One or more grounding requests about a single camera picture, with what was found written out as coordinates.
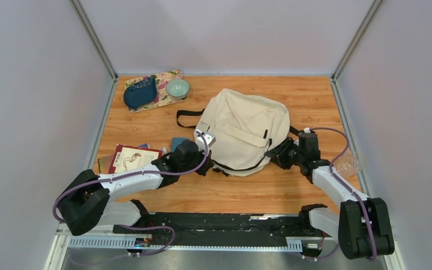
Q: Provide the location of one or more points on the cream canvas backpack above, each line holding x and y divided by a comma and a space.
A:
245, 127

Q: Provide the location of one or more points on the red white cover book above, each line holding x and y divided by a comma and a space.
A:
128, 158

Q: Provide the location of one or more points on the floral pattern tray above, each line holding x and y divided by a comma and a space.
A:
162, 98

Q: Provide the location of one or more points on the light green ceramic bowl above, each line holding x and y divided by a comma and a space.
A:
178, 88

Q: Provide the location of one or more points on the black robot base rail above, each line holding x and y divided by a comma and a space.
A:
224, 229

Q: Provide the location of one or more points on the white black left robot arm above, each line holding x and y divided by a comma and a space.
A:
91, 199

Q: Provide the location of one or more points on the small blue wallet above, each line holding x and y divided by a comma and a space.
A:
176, 141

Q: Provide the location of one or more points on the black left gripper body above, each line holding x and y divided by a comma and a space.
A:
201, 170

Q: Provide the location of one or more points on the clear glass cup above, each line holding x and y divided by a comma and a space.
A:
350, 164

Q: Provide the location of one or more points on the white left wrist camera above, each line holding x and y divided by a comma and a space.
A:
204, 139

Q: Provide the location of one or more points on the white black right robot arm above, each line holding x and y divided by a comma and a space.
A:
362, 227

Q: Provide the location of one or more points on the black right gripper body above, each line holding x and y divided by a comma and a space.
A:
287, 154

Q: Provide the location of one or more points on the dark blue leaf-shaped dish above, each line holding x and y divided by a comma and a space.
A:
140, 93

